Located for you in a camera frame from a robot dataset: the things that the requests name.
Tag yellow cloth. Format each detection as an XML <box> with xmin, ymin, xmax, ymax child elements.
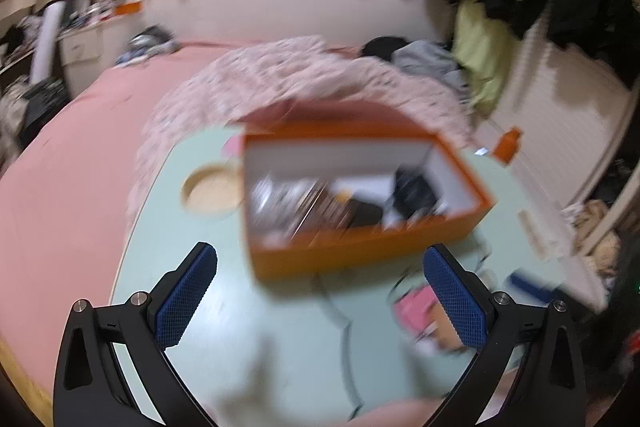
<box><xmin>0</xmin><ymin>337</ymin><xmax>53</xmax><ymax>427</ymax></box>

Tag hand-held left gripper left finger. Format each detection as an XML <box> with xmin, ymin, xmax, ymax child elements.
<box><xmin>52</xmin><ymin>242</ymin><xmax>218</xmax><ymax>427</ymax></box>

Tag light green hanging garment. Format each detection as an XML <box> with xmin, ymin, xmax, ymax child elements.
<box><xmin>452</xmin><ymin>0</ymin><xmax>516</xmax><ymax>115</ymax></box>

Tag bed with pink sheet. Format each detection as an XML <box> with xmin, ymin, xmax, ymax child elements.
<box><xmin>0</xmin><ymin>39</ymin><xmax>241</xmax><ymax>358</ymax></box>

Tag white bedside dresser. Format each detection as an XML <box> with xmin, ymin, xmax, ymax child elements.
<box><xmin>60</xmin><ymin>29</ymin><xmax>101</xmax><ymax>68</ymax></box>

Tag grey cable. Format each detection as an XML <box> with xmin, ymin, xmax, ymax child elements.
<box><xmin>312</xmin><ymin>274</ymin><xmax>366</xmax><ymax>418</ymax></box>

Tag black crumpled clothing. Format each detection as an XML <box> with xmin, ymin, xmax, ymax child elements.
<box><xmin>361</xmin><ymin>37</ymin><xmax>416</xmax><ymax>58</ymax></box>

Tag pink floral fluffy blanket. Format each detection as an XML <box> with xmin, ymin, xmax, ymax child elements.
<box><xmin>127</xmin><ymin>36</ymin><xmax>476</xmax><ymax>212</ymax></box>

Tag bottles on shelf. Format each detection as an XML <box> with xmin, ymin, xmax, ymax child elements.
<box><xmin>70</xmin><ymin>0</ymin><xmax>126</xmax><ymax>25</ymax></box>

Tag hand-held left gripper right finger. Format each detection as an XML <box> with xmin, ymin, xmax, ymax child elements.
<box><xmin>422</xmin><ymin>243</ymin><xmax>588</xmax><ymax>427</ymax></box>

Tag small orange bottle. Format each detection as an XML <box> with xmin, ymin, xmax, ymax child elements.
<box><xmin>492</xmin><ymin>127</ymin><xmax>523</xmax><ymax>162</ymax></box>

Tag cream crumpled cloth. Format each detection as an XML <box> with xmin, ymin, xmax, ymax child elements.
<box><xmin>570</xmin><ymin>199</ymin><xmax>621</xmax><ymax>268</ymax></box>

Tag pile of mixed laundry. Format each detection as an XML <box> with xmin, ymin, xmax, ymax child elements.
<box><xmin>0</xmin><ymin>14</ymin><xmax>41</xmax><ymax>72</ymax></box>

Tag grey crumpled clothing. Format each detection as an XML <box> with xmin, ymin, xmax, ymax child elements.
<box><xmin>392</xmin><ymin>41</ymin><xmax>466</xmax><ymax>92</ymax></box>

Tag white rolled tube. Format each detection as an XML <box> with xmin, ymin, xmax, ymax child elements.
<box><xmin>30</xmin><ymin>2</ymin><xmax>66</xmax><ymax>85</ymax></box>

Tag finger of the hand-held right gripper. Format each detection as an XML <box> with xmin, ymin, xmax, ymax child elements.
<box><xmin>509</xmin><ymin>274</ymin><xmax>553</xmax><ymax>297</ymax></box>

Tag white slatted panel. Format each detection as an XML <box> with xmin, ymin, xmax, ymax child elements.
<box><xmin>480</xmin><ymin>22</ymin><xmax>636</xmax><ymax>218</ymax></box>

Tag pile of dark clothes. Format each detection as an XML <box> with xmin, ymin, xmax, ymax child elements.
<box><xmin>116</xmin><ymin>26</ymin><xmax>178</xmax><ymax>66</ymax></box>

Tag orange cardboard box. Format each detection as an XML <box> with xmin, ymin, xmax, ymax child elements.
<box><xmin>242</xmin><ymin>127</ymin><xmax>496</xmax><ymax>283</ymax></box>

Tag black bag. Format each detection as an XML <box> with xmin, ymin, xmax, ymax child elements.
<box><xmin>17</xmin><ymin>77</ymin><xmax>71</xmax><ymax>142</ymax></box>

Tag white padded headboard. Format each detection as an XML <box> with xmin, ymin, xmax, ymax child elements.
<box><xmin>65</xmin><ymin>0</ymin><xmax>456</xmax><ymax>98</ymax></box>

